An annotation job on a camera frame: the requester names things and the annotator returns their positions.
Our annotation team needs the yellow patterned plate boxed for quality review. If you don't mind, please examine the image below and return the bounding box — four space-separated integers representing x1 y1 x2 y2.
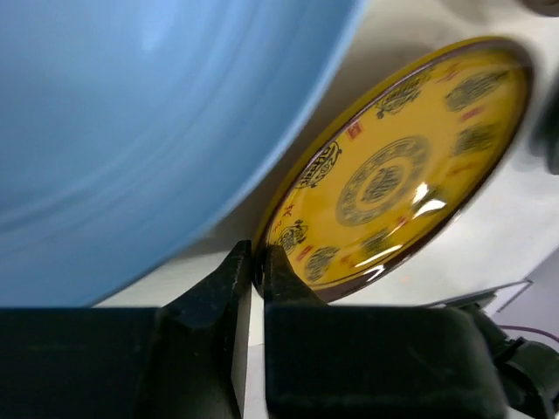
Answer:
253 37 535 302

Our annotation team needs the light blue round plate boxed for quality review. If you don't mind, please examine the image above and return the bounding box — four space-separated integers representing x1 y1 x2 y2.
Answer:
1 1 367 307

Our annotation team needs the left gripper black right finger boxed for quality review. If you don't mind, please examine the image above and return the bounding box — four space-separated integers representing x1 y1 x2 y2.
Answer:
263 245 507 418

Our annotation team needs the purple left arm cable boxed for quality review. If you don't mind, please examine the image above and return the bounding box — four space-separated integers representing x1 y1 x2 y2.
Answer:
497 325 559 346

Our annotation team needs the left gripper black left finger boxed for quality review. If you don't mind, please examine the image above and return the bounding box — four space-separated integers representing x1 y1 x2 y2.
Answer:
135 240 252 418

